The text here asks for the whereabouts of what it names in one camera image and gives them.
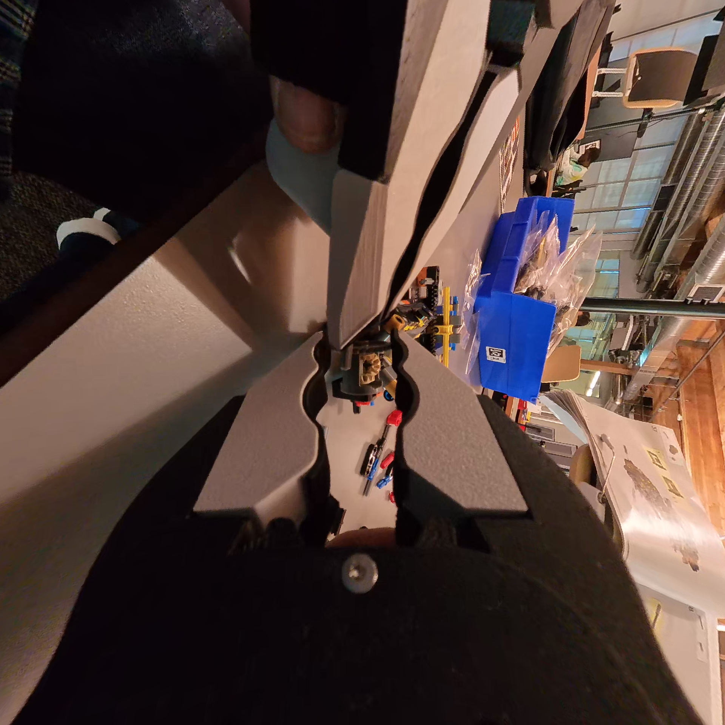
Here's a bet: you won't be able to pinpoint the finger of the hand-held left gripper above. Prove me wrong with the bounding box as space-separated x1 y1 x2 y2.
390 0 616 317
327 0 492 353

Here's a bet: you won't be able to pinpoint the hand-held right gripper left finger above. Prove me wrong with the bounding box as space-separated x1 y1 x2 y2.
191 334 330 520

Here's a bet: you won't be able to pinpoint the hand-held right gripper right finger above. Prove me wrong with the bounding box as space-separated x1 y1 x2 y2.
392 330 537 520

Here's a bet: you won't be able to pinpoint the lego gear axle subassembly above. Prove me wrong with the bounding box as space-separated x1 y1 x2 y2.
329 334 397 400

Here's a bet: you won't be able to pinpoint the lego car chassis assembly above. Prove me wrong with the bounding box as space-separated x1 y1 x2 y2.
351 266 468 414

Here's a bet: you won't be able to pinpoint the lego sticker sheet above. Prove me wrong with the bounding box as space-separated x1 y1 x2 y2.
498 116 523 200

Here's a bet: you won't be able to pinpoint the clear bags of lego parts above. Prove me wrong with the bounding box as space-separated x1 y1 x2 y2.
512 224 604 343

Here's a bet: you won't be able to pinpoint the lego instruction booklet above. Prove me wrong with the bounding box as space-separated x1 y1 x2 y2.
544 391 725 672

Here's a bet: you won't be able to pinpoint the person's left hand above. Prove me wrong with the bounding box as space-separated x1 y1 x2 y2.
270 78 347 155

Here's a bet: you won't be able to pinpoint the white book stand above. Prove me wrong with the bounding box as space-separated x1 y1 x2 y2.
569 433 629 561

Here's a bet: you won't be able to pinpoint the blue bin with square tag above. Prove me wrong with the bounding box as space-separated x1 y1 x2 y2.
472 195 577 404

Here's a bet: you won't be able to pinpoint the clear plastic bag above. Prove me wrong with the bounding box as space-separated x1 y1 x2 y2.
460 248 499 375

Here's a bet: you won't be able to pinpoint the wooden chair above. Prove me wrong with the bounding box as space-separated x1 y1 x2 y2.
623 48 700 108

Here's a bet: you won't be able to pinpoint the dark trousers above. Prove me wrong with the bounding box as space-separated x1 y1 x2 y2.
17 0 270 199

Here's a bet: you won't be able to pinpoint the black metal pole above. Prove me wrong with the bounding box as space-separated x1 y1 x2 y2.
580 297 725 319

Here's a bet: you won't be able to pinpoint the white navy shoe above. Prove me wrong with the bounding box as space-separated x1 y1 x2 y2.
56 207 124 262

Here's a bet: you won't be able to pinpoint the blue plaid shirt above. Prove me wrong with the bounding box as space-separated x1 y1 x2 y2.
0 0 36 199

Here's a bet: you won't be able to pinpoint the silver ventilation duct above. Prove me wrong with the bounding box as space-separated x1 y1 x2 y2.
629 108 725 295

